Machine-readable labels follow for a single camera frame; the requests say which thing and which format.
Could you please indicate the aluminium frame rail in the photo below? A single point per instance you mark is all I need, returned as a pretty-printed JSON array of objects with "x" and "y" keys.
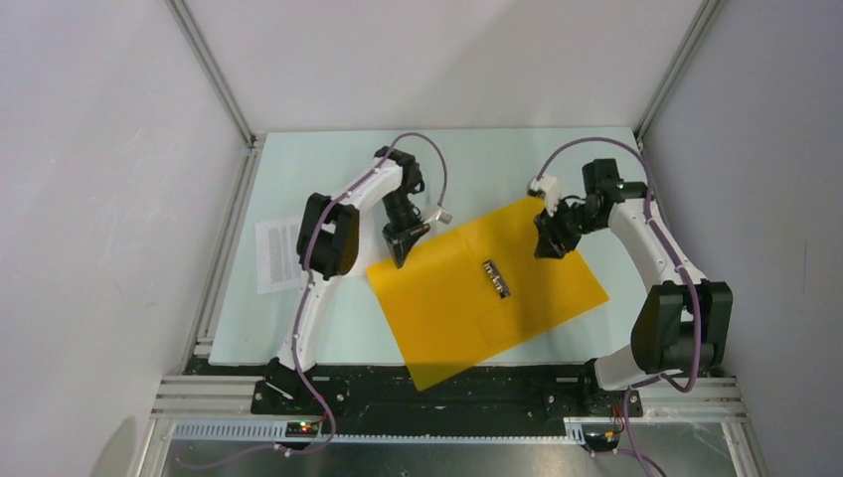
[
  {"x": 207, "y": 61},
  {"x": 694, "y": 37}
]

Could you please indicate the aluminium frame rail right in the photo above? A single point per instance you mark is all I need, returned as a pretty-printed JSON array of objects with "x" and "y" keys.
[{"x": 694, "y": 37}]

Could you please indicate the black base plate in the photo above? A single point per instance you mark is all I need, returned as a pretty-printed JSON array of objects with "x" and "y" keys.
[{"x": 480, "y": 402}]

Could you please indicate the controller board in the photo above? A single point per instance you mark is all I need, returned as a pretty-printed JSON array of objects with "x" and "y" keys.
[
  {"x": 302, "y": 429},
  {"x": 601, "y": 442}
]

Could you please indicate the front aluminium rail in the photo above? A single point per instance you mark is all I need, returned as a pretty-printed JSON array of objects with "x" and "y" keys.
[{"x": 221, "y": 408}]

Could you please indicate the right controller board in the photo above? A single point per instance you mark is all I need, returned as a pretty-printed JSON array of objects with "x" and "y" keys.
[{"x": 601, "y": 442}]

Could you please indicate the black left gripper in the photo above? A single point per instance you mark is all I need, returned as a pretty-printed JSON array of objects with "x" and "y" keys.
[{"x": 400, "y": 240}]

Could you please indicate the yellow plastic folder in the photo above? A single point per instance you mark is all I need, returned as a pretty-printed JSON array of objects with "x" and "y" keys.
[{"x": 443, "y": 311}]

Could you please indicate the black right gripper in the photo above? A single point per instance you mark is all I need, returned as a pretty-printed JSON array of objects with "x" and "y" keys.
[{"x": 551, "y": 237}]

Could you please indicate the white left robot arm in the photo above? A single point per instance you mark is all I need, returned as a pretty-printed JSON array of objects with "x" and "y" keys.
[{"x": 328, "y": 247}]

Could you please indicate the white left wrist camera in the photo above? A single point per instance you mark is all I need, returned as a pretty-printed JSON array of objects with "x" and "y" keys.
[{"x": 436, "y": 214}]

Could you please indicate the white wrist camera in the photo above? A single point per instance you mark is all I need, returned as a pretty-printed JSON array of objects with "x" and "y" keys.
[
  {"x": 548, "y": 189},
  {"x": 436, "y": 214}
]

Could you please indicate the aluminium frame rail left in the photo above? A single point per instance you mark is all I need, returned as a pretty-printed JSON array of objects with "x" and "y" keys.
[{"x": 207, "y": 61}]

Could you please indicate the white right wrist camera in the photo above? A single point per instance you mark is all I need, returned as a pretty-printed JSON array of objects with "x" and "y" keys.
[{"x": 548, "y": 189}]

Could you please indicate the white printed paper sheets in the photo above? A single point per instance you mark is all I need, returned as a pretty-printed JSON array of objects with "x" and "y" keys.
[{"x": 277, "y": 261}]

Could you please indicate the left controller board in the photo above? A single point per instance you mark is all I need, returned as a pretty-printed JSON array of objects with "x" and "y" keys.
[{"x": 302, "y": 429}]

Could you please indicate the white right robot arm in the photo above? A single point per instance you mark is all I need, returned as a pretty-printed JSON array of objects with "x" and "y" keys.
[{"x": 683, "y": 324}]

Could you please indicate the metal folder clip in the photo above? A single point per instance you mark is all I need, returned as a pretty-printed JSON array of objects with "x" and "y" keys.
[{"x": 496, "y": 278}]

